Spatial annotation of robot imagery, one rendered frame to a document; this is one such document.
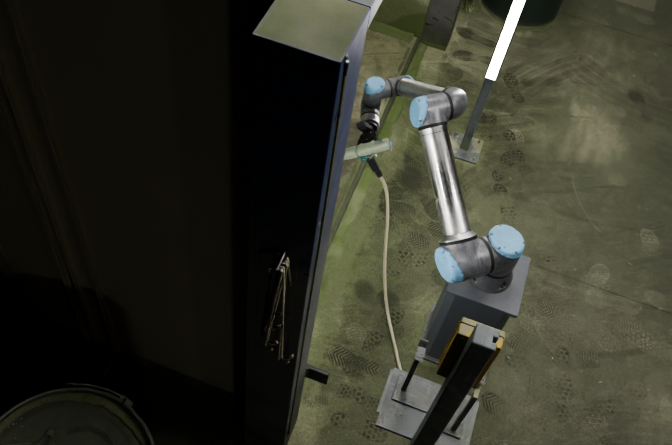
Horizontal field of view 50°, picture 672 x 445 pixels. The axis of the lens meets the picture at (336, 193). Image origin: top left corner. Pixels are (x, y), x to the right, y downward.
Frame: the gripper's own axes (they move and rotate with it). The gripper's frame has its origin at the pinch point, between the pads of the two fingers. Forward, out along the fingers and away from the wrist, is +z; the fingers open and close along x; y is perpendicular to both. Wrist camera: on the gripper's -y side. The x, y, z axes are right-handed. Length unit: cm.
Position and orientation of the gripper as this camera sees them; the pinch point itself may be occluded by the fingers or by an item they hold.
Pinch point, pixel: (367, 155)
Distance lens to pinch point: 326.3
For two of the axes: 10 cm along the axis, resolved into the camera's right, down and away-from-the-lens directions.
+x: -9.2, 2.1, 3.3
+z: -0.5, 7.7, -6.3
